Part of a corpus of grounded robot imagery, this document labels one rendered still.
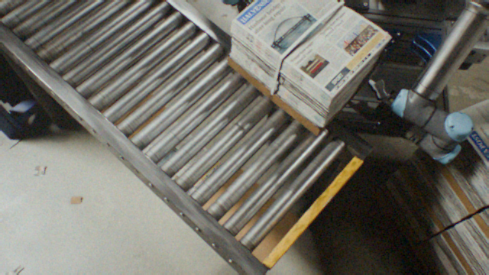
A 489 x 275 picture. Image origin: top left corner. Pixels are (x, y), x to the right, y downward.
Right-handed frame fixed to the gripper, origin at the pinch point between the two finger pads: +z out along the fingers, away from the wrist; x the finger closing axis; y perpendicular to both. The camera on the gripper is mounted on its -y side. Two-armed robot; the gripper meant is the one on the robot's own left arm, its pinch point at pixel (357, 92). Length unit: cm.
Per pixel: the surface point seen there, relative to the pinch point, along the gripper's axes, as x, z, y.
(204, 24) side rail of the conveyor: 15, 55, 0
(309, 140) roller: 25.1, 0.6, -0.3
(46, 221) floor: 98, 76, -83
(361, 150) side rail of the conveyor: 16.9, -13.6, 0.2
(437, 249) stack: 0, -59, -52
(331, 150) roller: 23.2, -6.8, -0.1
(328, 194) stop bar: 36.0, -14.5, 1.5
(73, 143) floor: 65, 97, -82
